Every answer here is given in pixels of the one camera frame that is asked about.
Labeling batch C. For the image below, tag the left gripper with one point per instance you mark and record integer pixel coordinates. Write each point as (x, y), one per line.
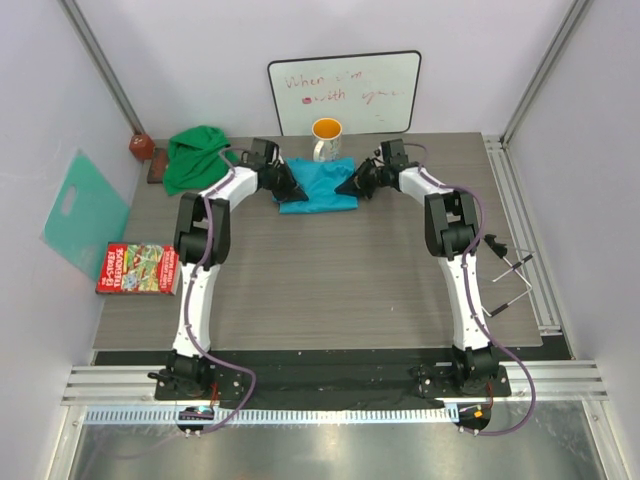
(292, 192)

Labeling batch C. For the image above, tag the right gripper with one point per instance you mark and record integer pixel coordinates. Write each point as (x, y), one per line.
(355, 184)

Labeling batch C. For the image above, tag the blue t shirt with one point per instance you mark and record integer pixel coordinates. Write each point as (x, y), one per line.
(319, 181)

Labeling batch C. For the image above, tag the white mug orange inside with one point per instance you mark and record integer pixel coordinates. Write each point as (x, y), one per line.
(327, 134)

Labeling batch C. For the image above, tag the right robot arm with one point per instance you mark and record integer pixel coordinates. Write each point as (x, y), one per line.
(452, 231)

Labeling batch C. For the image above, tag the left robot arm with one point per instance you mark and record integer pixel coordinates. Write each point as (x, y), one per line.
(202, 240)

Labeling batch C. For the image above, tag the whiteboard with red writing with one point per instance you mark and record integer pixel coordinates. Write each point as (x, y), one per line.
(366, 93)

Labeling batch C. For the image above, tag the green t shirt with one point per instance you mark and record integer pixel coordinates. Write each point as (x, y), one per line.
(194, 159)

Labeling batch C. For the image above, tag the brown block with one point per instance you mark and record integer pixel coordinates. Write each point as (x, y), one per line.
(142, 147)

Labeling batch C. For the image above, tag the red book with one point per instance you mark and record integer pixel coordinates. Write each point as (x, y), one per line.
(134, 268)

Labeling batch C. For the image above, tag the teal plastic cutting board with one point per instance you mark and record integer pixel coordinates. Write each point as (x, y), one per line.
(87, 215)

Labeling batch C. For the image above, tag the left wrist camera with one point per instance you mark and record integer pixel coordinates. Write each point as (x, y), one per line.
(262, 154)

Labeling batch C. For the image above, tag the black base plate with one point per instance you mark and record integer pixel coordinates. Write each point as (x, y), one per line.
(383, 379)

